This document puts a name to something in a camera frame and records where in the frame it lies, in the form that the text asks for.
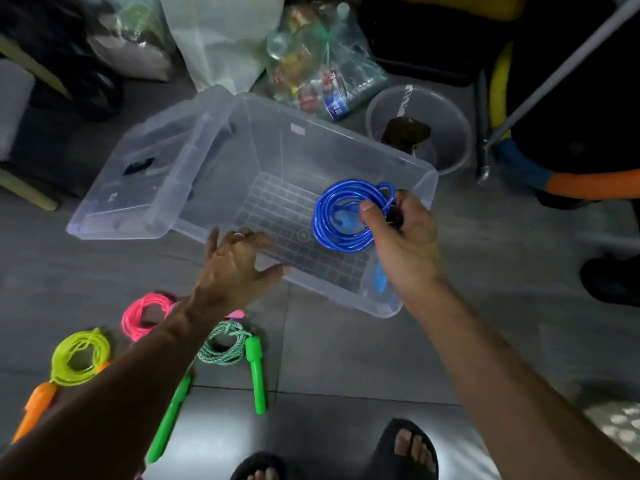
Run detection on person's right hand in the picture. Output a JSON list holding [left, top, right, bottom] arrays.
[[359, 190, 446, 306]]

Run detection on person's left hand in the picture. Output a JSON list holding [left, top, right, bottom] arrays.
[[192, 227, 289, 321]]

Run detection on blue jump rope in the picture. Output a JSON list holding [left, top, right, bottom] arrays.
[[311, 179, 398, 295]]

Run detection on person's left forearm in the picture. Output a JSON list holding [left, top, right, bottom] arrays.
[[0, 294, 232, 480]]

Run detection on person's right forearm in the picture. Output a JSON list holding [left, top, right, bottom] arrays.
[[399, 276, 640, 480]]

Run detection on clear plastic box lid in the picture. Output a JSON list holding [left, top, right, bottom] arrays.
[[66, 85, 237, 241]]

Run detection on brown object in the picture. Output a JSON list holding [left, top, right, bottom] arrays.
[[380, 116, 432, 156]]

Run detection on clear plastic storage box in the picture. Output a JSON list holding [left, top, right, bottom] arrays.
[[171, 92, 440, 319]]

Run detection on clear round plastic bucket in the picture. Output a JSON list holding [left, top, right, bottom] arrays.
[[365, 85, 474, 176]]

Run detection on clear bag of plastic bottles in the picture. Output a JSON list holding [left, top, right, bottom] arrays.
[[265, 0, 389, 122]]

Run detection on black sandal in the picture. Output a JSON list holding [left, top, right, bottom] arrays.
[[369, 418, 440, 480], [230, 451, 289, 480]]

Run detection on black and yellow furniture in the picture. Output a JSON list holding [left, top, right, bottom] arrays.
[[357, 0, 532, 88]]

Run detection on white paper bag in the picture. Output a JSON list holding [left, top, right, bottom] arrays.
[[159, 0, 286, 95]]

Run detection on yellow blue orange hoop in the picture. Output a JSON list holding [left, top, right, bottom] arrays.
[[487, 41, 640, 201]]

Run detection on person's right foot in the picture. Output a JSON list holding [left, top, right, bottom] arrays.
[[393, 428, 437, 476]]

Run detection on grey metal pole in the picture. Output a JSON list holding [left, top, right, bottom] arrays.
[[476, 0, 640, 184]]

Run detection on white cushion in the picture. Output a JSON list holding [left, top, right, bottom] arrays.
[[0, 59, 37, 162]]

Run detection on black shoe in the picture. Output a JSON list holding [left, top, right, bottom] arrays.
[[579, 255, 640, 309]]

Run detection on black bag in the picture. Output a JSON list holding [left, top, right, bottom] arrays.
[[0, 0, 125, 123]]

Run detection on white dotted fabric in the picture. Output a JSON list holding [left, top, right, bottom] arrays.
[[583, 401, 640, 463]]

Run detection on green braided jump rope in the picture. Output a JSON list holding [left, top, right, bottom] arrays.
[[146, 320, 268, 465]]

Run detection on pink jump rope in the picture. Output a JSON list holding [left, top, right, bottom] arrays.
[[121, 292, 246, 343]]

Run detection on yellow jump rope orange handles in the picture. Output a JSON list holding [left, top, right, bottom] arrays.
[[10, 327, 112, 445]]

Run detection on wooden furniture frame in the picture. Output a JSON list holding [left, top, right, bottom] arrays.
[[0, 35, 72, 212]]

